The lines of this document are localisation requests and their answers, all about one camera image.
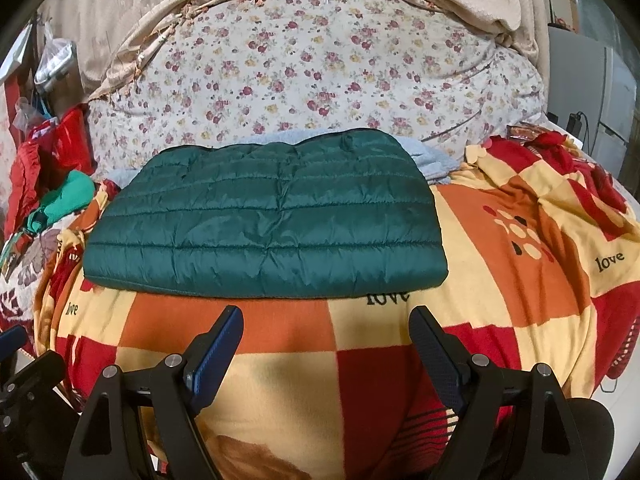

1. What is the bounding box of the grey fleece cloth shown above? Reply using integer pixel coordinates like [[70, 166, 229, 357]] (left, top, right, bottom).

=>
[[107, 132, 461, 186]]

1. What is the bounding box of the red quilted garment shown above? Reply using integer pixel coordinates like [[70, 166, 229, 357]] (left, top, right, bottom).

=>
[[7, 105, 96, 231]]

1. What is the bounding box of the red orange checked fleece blanket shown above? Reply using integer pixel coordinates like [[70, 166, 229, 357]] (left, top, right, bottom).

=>
[[32, 132, 640, 480]]

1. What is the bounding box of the white refrigerator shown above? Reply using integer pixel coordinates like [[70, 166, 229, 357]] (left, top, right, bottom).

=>
[[547, 25, 640, 181]]

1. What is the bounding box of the green knit garment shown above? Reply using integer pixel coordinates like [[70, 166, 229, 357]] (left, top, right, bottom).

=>
[[27, 170, 96, 233]]

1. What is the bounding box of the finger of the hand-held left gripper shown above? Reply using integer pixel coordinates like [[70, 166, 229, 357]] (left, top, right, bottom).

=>
[[0, 324, 28, 361]]

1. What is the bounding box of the brown garment tag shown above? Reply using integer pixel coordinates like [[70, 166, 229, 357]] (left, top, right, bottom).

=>
[[0, 240, 23, 278]]

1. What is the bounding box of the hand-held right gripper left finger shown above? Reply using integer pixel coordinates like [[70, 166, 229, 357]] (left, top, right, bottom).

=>
[[62, 305, 246, 480]]

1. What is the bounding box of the dark green puffer jacket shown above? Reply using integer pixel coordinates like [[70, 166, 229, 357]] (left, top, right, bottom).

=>
[[82, 129, 449, 300]]

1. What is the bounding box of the floral print quilt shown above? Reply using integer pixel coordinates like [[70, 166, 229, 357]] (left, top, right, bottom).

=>
[[87, 0, 546, 181]]

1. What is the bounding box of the maroon white leaf plush blanket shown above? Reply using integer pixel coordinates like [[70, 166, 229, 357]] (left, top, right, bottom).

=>
[[0, 215, 63, 356]]

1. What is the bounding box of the clear plastic bag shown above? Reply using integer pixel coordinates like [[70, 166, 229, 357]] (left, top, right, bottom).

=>
[[32, 20, 81, 96]]

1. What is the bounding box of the brown snack packet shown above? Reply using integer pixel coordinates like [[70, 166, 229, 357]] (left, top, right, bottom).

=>
[[505, 125, 551, 143]]

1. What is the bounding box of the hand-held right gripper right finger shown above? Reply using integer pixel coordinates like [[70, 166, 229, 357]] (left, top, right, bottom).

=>
[[407, 305, 591, 480]]

